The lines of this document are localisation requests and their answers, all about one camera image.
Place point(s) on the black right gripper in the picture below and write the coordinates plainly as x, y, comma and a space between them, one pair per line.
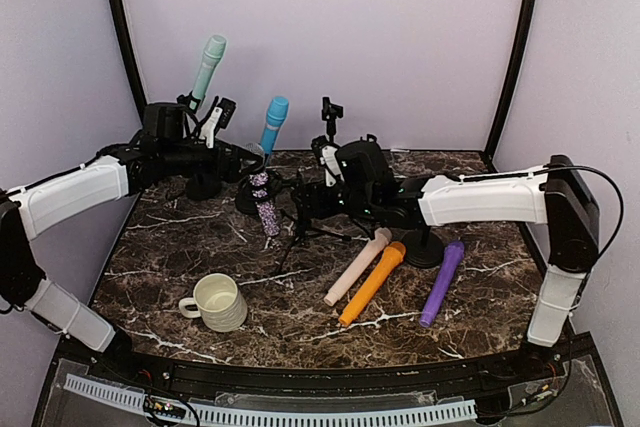
313, 195

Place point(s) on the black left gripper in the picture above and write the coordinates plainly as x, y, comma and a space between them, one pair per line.
232, 174

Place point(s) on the black tripod microphone stand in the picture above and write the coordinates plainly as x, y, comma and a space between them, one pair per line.
302, 229

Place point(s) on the black stand of blue microphone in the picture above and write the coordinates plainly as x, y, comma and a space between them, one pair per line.
245, 201

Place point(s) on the glitter purple silver microphone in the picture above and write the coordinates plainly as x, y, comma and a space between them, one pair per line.
264, 202

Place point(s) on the black stand of green microphone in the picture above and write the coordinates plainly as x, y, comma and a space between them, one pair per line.
202, 185

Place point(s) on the blue microphone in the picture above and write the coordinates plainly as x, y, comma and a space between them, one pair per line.
276, 115

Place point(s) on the beige pink microphone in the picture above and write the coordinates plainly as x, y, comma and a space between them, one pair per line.
382, 237

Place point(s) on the orange microphone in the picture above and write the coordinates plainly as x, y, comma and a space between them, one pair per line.
392, 256

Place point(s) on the black stand of purple microphone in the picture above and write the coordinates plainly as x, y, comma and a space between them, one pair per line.
424, 249

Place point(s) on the mint green microphone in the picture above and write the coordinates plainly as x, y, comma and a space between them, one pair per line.
211, 57

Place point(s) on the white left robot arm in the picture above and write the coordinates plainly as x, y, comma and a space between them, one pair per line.
171, 142

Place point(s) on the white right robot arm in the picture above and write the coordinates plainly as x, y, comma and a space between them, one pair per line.
360, 184

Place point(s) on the cream ceramic mug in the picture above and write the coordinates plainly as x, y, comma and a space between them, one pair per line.
218, 302

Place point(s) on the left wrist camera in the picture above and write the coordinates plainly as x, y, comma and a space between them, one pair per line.
217, 119

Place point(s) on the left black frame post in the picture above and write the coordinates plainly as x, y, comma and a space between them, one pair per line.
128, 56

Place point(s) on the black frame post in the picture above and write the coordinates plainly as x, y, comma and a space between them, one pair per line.
128, 56
520, 40

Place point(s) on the white slotted cable duct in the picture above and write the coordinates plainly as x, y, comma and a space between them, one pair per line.
135, 401

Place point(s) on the black front table rail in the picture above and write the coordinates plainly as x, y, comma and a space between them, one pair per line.
485, 377

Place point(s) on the right black frame post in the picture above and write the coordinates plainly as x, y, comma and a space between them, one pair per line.
520, 40

